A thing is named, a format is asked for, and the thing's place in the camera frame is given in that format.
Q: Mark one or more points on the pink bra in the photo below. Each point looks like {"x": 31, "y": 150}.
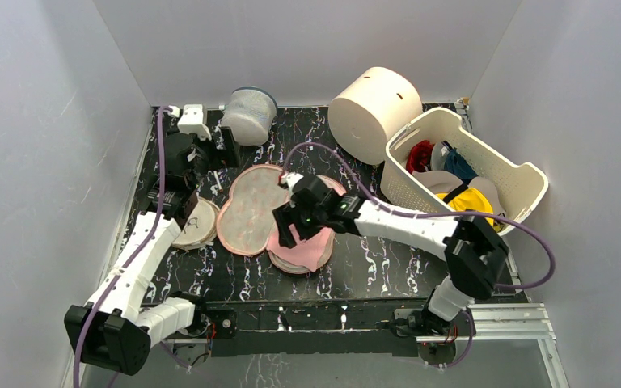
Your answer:
{"x": 307, "y": 256}

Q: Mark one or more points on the blue garment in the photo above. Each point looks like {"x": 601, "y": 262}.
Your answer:
{"x": 456, "y": 164}

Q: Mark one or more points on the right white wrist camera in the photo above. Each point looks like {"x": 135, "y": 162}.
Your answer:
{"x": 287, "y": 180}

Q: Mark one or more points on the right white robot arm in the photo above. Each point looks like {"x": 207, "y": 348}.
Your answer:
{"x": 473, "y": 251}

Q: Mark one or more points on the cream perforated laundry basket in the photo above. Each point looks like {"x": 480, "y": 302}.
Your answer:
{"x": 520, "y": 187}

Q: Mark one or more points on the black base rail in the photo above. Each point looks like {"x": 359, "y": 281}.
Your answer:
{"x": 310, "y": 326}

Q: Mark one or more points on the small white red pen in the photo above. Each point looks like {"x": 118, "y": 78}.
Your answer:
{"x": 218, "y": 185}

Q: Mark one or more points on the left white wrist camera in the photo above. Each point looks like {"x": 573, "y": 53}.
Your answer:
{"x": 193, "y": 121}

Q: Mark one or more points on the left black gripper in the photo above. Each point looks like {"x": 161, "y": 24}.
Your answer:
{"x": 226, "y": 158}

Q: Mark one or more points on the yellow bra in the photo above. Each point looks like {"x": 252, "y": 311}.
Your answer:
{"x": 465, "y": 198}

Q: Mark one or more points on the red garment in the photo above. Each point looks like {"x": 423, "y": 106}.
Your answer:
{"x": 419, "y": 157}

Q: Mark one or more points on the cream round tub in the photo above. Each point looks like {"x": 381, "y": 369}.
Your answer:
{"x": 370, "y": 111}

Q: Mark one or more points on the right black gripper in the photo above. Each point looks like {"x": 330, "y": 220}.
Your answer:
{"x": 291, "y": 217}

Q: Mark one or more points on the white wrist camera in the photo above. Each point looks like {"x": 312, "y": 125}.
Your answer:
{"x": 287, "y": 180}
{"x": 193, "y": 121}

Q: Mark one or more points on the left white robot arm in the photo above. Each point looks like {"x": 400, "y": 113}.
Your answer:
{"x": 111, "y": 330}

